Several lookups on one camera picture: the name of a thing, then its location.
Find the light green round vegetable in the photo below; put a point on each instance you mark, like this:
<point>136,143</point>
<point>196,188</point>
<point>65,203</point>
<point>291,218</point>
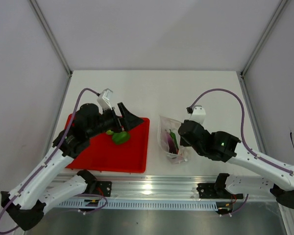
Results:
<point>109,132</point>

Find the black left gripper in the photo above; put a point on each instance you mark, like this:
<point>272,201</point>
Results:
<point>129,120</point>

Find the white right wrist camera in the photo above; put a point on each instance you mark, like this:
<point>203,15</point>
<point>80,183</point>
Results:
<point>198,115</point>

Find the white slotted cable duct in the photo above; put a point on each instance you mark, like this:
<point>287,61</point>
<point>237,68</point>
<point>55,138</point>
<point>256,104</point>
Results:
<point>193,205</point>

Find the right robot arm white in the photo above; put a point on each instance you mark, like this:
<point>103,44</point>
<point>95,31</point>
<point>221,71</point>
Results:
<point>273,177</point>

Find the aluminium corner post left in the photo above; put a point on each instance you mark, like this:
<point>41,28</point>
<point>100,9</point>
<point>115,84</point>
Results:
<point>50,35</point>

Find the green bell pepper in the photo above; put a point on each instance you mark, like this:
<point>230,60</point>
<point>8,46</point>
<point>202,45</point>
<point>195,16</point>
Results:
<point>120,138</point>

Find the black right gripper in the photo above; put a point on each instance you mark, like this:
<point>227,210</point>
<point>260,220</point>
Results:
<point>183,142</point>

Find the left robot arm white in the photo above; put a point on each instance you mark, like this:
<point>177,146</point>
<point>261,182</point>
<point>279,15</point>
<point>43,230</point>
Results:
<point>27,203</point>

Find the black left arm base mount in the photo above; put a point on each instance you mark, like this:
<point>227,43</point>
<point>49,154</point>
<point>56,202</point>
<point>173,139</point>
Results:
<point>100,187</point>

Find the aluminium corner post right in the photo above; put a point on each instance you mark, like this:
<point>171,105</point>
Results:
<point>268,30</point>

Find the purple eggplant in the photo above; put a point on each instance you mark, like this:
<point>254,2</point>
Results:
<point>168,136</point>

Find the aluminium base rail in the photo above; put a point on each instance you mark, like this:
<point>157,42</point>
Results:
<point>141,187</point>

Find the aluminium corner post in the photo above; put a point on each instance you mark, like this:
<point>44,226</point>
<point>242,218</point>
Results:
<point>268,30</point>
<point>50,35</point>

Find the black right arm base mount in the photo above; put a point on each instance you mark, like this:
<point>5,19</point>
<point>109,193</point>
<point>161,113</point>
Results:
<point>217,189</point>

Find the green chili pepper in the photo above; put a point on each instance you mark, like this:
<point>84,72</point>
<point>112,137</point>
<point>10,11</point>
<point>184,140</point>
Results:
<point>173,145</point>

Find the red plastic tray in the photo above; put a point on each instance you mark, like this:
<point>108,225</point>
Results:
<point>104,155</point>

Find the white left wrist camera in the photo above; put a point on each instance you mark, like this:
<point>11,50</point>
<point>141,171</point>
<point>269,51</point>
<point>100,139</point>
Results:
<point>104,100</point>

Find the clear zip top bag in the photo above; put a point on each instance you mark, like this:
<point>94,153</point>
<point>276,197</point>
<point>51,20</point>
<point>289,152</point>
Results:
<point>167,124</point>

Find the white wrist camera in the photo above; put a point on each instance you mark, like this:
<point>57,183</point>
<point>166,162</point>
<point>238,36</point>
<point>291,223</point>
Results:
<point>104,100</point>
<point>198,115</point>

